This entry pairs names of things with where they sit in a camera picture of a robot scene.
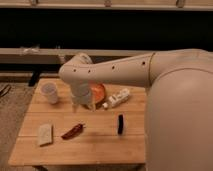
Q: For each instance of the beige cylindrical gripper body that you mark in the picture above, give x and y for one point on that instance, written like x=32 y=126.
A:
x=81 y=93

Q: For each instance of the black and white brush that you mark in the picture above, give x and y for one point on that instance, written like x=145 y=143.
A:
x=120 y=124

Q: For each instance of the translucent plastic cup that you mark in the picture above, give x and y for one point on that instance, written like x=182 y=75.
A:
x=49 y=91

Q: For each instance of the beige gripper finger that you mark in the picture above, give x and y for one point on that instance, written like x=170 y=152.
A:
x=93 y=106
x=74 y=106

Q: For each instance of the red chili pepper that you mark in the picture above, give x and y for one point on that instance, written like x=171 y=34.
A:
x=76 y=130

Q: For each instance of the white plastic bottle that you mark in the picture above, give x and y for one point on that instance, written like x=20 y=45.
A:
x=116 y=99

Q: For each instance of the long beige metal rail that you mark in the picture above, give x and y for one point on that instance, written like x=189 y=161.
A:
x=56 y=56

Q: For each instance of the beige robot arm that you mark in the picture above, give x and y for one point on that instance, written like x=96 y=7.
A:
x=178 y=118

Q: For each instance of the white sponge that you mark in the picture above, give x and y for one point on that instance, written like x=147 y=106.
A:
x=45 y=134

